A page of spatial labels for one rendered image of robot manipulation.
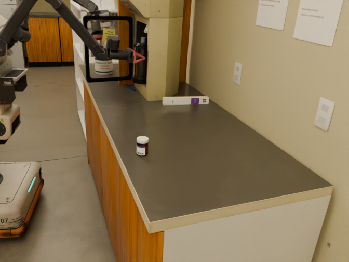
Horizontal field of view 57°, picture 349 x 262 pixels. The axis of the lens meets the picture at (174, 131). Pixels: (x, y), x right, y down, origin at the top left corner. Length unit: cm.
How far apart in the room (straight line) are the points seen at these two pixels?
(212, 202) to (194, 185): 11
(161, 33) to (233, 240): 117
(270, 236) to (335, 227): 27
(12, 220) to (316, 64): 190
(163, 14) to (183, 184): 103
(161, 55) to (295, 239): 117
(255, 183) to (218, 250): 27
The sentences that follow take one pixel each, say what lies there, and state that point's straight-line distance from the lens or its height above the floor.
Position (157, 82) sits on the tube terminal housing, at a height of 105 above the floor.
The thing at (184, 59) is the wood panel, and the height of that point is 111.
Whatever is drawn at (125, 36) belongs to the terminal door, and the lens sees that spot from 212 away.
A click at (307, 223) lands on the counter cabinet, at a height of 79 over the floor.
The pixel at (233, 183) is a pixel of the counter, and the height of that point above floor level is 94.
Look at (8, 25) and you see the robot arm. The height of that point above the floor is 134.
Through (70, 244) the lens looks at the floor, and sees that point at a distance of 233.
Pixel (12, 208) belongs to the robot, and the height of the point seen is 27.
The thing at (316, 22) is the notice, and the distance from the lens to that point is 139.
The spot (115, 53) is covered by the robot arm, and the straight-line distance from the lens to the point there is 193.
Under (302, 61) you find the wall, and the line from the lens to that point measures 143.
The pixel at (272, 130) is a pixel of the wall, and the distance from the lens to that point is 159.
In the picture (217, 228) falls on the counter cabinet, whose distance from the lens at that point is 109.
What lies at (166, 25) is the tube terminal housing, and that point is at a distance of 186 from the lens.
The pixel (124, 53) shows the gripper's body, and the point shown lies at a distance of 194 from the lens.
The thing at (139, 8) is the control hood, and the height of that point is 146.
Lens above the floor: 156
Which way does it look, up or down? 24 degrees down
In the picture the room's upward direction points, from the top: 4 degrees clockwise
